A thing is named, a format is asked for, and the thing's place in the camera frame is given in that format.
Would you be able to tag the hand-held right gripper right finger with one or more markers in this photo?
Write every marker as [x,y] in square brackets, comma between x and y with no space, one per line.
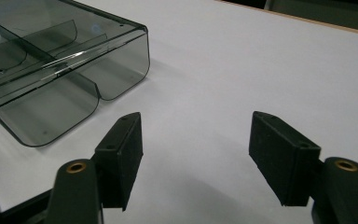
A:
[279,155]

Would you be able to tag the white paper sheet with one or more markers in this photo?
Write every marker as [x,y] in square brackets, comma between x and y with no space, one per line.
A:
[214,77]

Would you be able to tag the transparent grey compartment box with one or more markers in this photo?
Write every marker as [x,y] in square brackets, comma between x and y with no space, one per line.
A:
[59,105]

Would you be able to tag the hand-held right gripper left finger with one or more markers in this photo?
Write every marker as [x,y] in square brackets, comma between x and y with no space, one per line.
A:
[119,155]

